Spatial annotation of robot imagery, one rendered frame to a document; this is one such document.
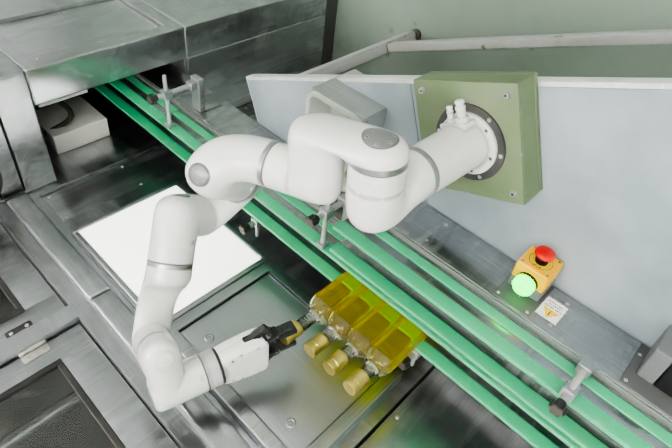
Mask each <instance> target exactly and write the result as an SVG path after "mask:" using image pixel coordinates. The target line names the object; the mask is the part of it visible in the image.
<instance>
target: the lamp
mask: <svg viewBox="0 0 672 448"><path fill-rule="evenodd" d="M537 286H538V284H537V281H536V279H535V278H534V277H533V276H532V275H531V274H529V273H527V272H520V273H518V274H517V275H516V277H515V278H514V279H513V281H512V287H513V290H514V291H515V292H516V293H517V294H518V295H520V296H529V295H531V294H532V293H533V292H534V291H535V290H536V289H537Z"/></svg>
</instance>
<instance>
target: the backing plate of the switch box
mask: <svg viewBox="0 0 672 448"><path fill-rule="evenodd" d="M649 350H650V348H648V347H647V346H645V345H644V344H642V343H641V345H640V347H639V348H638V350H637V351H636V353H635V355H634V356H633V358H632V360H631V361H630V363H629V364H628V366H627V368H626V369H625V371H624V373H623V374H622V376H621V378H620V379H619V381H620V382H621V383H622V384H624V385H625V386H627V387H628V388H630V389H631V390H633V391H634V392H635V393H637V394H638V395H640V396H641V397H643V398H644V399H645V400H647V401H648V402H650V403H651V404H653V405H654V406H656V407H657V408H658V409H660V410H661V411H663V412H664V413H666V414H667V415H669V416H670V417H671V418H672V398H671V397H670V396H668V395H667V394H665V393H664V392H662V391H661V390H660V389H658V388H657V387H655V386H654V383H655V382H654V383H653V384H651V383H649V382H648V381H646V380H645V379H643V378H642V377H640V376H639V375H637V373H636V372H637V370H638V368H639V367H640V365H641V363H642V361H643V360H644V358H645V356H646V355H647V353H648V351H649Z"/></svg>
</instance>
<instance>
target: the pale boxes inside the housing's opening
mask: <svg viewBox="0 0 672 448"><path fill-rule="evenodd" d="M87 92H88V90H84V91H81V92H78V93H75V94H71V95H68V96H65V97H62V98H59V99H56V100H52V101H49V102H46V103H43V104H40V105H37V106H38V107H44V106H47V105H50V104H53V103H56V102H59V101H62V100H65V99H69V98H72V97H75V96H78V95H81V94H84V93H87ZM63 102H65V103H66V104H67V105H68V106H70V108H71V109H72V110H73V113H74V116H73V119H72V121H71V122H70V123H69V124H68V125H66V126H64V127H61V128H56V129H50V128H51V127H53V126H55V125H57V124H59V123H61V122H62V121H64V120H65V119H66V118H67V117H68V113H67V111H66V110H65V109H64V108H63V107H61V106H60V105H58V104H54V105H50V106H47V107H44V108H41V109H38V110H36V113H37V116H38V119H39V123H40V126H41V129H42V131H45V130H46V132H47V134H48V135H47V136H45V137H44V139H45V142H46V143H47V144H48V145H49V146H50V147H51V148H52V149H53V150H54V151H55V152H56V153H57V154H58V155H59V154H62V153H64V152H67V151H70V150H72V149H75V148H77V147H80V146H83V145H85V144H88V143H91V142H93V141H96V140H99V139H101V138H104V137H107V136H109V135H110V132H109V128H108V123H107V118H105V117H104V116H103V115H102V114H101V113H100V112H98V111H97V110H96V109H95V108H94V107H93V106H91V105H90V104H89V103H88V102H87V101H86V100H84V99H83V98H82V97H81V96H78V97H75V98H72V99H69V100H66V101H63Z"/></svg>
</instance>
